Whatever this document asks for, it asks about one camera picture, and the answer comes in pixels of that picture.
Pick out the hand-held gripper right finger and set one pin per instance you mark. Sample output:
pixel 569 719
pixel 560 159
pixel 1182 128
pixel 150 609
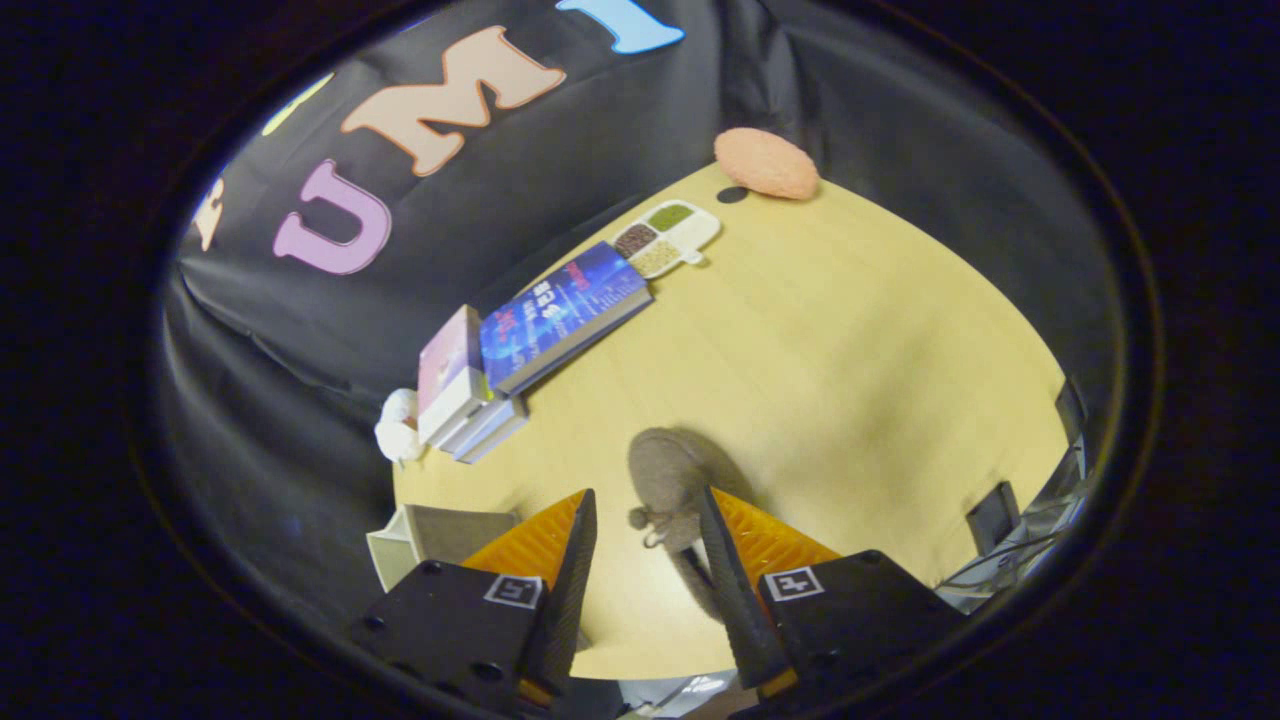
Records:
pixel 740 600

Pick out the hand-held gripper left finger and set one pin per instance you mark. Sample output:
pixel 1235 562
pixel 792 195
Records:
pixel 570 600

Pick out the cream fabric storage box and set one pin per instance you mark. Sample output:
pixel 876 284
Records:
pixel 440 535

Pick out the brown fuzzy shoe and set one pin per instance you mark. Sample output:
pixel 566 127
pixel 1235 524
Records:
pixel 665 475

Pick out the black box device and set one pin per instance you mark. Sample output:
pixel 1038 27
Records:
pixel 992 518

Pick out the thin white book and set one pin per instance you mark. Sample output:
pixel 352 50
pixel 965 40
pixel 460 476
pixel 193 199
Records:
pixel 485 425
pixel 500 440

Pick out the white plush toy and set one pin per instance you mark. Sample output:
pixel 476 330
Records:
pixel 398 430

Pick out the blue cover book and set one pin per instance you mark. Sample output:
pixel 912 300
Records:
pixel 560 310

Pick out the black backdrop cloth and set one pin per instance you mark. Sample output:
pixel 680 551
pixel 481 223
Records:
pixel 300 400

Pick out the white divided grain tray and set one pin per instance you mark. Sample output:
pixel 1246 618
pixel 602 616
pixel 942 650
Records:
pixel 690 232

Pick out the small black disc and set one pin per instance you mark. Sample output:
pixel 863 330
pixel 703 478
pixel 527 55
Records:
pixel 733 194

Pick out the orange round sponge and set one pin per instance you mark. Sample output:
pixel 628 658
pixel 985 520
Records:
pixel 765 162

